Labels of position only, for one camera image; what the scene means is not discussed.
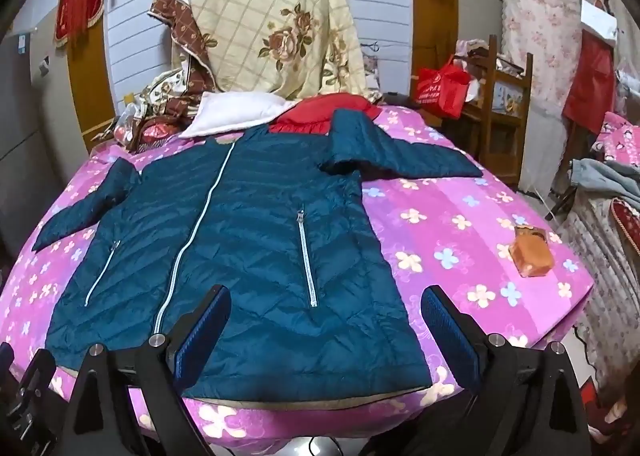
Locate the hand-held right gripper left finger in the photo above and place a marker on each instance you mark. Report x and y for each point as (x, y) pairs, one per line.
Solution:
(202, 341)

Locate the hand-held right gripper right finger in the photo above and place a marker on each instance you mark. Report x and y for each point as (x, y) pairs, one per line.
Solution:
(447, 341)

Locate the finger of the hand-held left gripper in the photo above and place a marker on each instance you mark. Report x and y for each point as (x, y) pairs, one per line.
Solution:
(32, 401)

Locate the blue puffer jacket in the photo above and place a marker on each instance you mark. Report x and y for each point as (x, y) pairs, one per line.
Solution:
(250, 236)

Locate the orange pouch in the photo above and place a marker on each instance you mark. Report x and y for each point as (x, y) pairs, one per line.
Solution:
(532, 253)

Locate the pink floral blanket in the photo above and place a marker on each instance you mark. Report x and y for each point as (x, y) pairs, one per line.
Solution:
(450, 216)

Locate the white quilted cover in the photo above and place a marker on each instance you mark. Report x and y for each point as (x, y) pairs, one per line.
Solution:
(600, 276)

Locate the grey blanket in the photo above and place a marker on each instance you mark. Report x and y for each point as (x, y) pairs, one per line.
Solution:
(605, 181)

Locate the white cloth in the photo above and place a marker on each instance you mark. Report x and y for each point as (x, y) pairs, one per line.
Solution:
(230, 113)

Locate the wooden chair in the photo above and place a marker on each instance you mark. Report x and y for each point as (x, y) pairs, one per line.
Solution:
(505, 106)

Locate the grey refrigerator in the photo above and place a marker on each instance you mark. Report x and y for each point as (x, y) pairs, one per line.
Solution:
(35, 146)

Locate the red shopping bag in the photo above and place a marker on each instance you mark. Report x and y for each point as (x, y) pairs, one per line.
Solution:
(442, 86)

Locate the red garment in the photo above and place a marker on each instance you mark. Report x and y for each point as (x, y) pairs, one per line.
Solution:
(320, 111)

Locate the pink printed cloth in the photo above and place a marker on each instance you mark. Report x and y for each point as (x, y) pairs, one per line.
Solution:
(620, 141)

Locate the red hanging cloth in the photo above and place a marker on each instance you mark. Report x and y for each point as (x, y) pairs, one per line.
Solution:
(590, 81)

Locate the brown patterned quilt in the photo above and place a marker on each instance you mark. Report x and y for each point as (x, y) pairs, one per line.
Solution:
(185, 26)

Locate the pink floral curtain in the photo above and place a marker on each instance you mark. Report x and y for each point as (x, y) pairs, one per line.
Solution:
(540, 36)

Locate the yellow floral quilt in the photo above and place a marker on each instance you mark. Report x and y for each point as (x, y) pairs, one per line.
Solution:
(260, 1)

